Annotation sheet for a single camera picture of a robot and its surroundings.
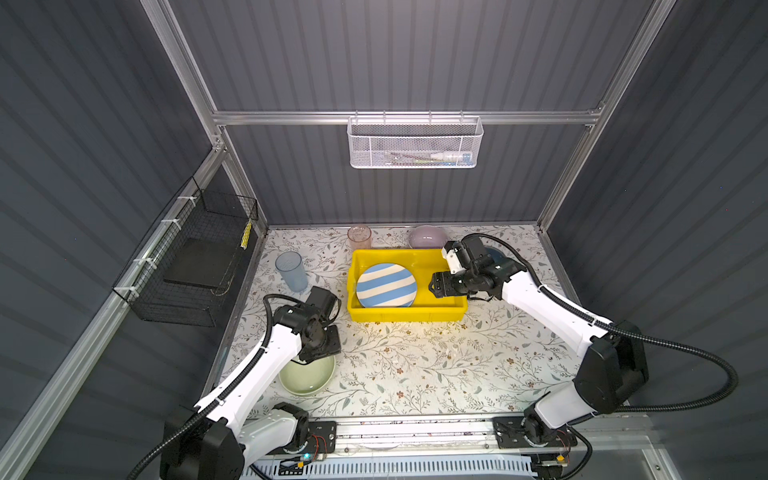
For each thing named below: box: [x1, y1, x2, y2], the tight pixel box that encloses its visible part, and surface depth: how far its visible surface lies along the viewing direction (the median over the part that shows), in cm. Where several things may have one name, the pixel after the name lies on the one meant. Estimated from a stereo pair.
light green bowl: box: [278, 355, 336, 396], surface depth 82 cm
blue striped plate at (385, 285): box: [356, 263, 417, 308], surface depth 98 cm
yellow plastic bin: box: [347, 248, 468, 322], surface depth 96 cm
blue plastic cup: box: [275, 251, 308, 292], surface depth 96 cm
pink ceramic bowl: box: [409, 225, 448, 249], surface depth 114 cm
